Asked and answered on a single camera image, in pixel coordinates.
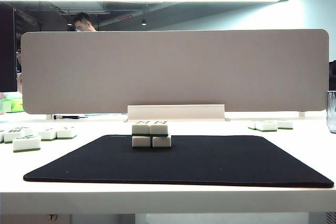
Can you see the white green mahjong tile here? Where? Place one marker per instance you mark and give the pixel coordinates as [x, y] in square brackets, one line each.
[158, 130]
[161, 141]
[266, 126]
[252, 125]
[285, 124]

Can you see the nine bamboo mahjong tile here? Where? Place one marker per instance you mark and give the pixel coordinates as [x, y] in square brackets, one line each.
[141, 141]
[141, 129]

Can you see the four bamboo mahjong tile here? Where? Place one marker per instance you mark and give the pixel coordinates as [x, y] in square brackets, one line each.
[66, 132]

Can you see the two bamboo mahjong tile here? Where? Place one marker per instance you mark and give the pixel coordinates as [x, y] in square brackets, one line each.
[47, 134]

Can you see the eight bamboo mahjong tile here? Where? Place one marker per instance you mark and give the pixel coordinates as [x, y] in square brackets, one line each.
[27, 130]

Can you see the bird print mahjong tile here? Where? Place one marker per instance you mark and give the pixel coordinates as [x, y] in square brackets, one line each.
[26, 144]

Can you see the six bamboo mahjong tile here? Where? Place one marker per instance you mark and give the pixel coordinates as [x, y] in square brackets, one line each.
[12, 137]

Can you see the seven bamboo mahjong tile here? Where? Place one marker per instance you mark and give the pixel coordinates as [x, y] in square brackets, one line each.
[1, 136]

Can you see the beige desk divider panel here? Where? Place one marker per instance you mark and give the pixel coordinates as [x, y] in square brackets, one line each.
[210, 72]

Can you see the black fabric mat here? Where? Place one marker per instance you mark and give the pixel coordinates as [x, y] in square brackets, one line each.
[210, 161]

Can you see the ceiling spot lamp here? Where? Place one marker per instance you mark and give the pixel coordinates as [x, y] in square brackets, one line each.
[144, 22]
[68, 23]

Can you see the red ceiling sign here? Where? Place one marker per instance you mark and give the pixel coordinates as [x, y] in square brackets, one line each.
[125, 17]

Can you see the black screwdriver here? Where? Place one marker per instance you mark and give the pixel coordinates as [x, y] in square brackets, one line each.
[65, 116]

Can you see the black haired man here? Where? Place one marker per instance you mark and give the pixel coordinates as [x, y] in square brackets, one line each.
[82, 22]

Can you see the white divider foot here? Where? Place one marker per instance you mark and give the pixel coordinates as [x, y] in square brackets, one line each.
[302, 114]
[49, 116]

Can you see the person wearing glasses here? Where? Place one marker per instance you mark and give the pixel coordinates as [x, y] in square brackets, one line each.
[19, 58]

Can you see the green white box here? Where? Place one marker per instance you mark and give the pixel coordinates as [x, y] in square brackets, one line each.
[10, 106]

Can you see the clear glass container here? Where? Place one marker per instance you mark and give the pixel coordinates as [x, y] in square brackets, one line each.
[332, 111]

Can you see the metal bolt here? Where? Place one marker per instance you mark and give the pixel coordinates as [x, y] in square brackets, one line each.
[52, 217]

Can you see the black object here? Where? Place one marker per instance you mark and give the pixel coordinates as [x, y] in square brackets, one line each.
[333, 74]

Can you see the dark upright panel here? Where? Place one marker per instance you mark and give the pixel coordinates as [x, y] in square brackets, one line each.
[8, 51]

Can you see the grey vent grid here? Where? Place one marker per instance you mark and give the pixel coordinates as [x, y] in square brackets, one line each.
[331, 217]

